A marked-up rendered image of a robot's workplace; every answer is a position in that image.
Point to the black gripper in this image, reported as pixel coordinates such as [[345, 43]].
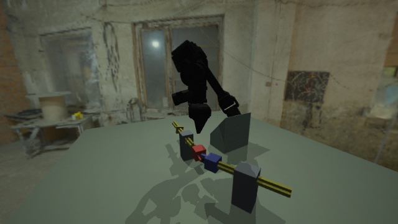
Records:
[[198, 111]]

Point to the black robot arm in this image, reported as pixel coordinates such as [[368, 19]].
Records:
[[190, 60]]

